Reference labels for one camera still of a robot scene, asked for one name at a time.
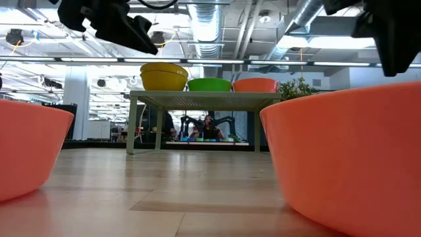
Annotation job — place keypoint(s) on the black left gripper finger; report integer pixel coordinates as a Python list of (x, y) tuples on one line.
[(141, 44), (141, 25)]

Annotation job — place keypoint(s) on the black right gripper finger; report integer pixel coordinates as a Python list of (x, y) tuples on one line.
[(399, 54)]

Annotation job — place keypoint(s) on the green plastic mini bowl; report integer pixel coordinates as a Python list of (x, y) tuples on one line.
[(209, 85)]

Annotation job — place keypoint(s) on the orange plastic mini bowl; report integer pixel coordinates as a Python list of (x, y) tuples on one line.
[(29, 148), (345, 158), (255, 85)]

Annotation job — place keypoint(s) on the black background robot arm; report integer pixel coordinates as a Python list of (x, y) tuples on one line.
[(228, 121), (185, 123)]

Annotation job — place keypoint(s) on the yellow patterned mini bowl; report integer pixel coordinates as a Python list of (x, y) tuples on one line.
[(164, 68), (162, 83)]

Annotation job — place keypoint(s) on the black ceiling-mounted device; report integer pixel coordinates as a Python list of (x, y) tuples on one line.
[(14, 37), (158, 39)]

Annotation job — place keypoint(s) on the long ceiling light strip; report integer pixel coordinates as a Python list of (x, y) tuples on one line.
[(213, 61)]

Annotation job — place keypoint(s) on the pale green perforated metal shelf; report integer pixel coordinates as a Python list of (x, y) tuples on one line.
[(204, 95)]

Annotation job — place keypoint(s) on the person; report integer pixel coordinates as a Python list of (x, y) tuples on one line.
[(210, 131)]

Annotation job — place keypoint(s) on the small green potted plant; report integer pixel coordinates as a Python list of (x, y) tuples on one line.
[(294, 90)]

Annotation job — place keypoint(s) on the background wooden table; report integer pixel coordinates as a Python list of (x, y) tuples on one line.
[(207, 143)]

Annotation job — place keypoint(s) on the silver ceiling air duct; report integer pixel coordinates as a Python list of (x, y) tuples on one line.
[(207, 26), (306, 13)]

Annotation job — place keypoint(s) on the black aluminium table frame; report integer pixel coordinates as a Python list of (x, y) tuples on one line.
[(98, 145)]

